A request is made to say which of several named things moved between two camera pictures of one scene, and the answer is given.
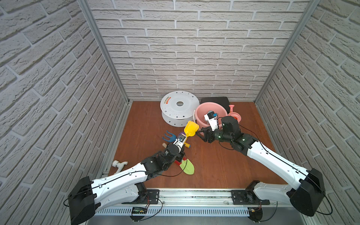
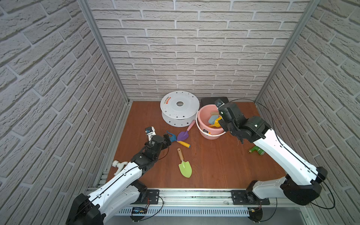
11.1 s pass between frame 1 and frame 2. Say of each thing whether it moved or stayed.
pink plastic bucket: stayed
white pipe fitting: stayed
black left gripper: moved
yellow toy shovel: moved
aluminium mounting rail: stayed
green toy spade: moved
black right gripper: moved
